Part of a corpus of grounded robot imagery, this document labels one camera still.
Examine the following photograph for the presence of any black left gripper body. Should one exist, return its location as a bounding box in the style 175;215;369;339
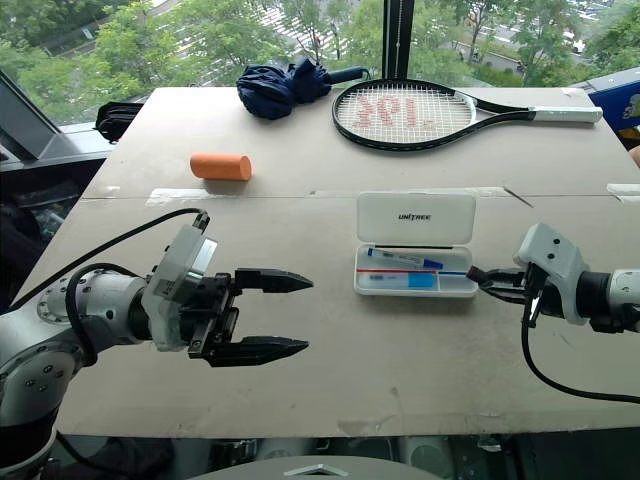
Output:
176;272;242;362

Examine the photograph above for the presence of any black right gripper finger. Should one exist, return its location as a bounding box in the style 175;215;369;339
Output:
477;280;527;305
467;265;526;285

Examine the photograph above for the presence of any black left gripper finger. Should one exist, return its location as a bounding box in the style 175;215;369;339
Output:
205;336;310;369
233;267;315;296

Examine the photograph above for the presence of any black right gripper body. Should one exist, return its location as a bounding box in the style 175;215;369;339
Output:
519;261;569;319

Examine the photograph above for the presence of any thin red marker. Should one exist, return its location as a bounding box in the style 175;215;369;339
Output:
355;266;476;280

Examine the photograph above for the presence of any white Unitree pencil case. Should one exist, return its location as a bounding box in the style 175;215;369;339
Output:
353;191;479;300

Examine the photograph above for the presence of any white marker with blue cap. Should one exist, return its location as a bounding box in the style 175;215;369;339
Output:
366;247;445;269

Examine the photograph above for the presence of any white item with blue label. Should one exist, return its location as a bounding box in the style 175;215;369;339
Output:
358;272;438;291

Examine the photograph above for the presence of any orange foam cylinder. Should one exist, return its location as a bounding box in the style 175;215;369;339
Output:
189;152;254;182

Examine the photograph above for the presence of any grey rounded robot torso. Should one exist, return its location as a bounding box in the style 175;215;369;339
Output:
197;454;444;480

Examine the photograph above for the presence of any black and white tennis racket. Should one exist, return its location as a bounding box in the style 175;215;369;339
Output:
331;79;605;153

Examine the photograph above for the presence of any folded navy blue umbrella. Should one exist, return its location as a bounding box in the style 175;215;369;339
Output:
235;57;372;122

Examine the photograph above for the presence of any blue cardboard box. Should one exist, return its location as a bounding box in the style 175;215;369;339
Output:
587;78;640;140

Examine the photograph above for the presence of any black folded bag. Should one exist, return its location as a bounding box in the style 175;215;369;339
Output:
94;100;147;145

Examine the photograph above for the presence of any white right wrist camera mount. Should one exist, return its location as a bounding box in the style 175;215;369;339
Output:
513;222;587;327

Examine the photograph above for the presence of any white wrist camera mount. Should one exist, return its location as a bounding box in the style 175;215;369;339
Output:
141;224;220;354
513;222;587;327

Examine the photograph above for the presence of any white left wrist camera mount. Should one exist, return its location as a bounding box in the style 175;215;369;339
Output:
141;224;220;354

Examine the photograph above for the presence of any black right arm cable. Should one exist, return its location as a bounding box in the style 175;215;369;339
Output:
520;292;640;405

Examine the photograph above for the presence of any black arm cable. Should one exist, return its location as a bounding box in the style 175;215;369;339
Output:
8;208;211;367
520;292;640;405

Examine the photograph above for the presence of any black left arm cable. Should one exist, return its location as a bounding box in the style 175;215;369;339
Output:
8;208;211;367

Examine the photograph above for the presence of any dark window frame post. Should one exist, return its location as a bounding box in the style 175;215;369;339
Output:
381;0;417;83

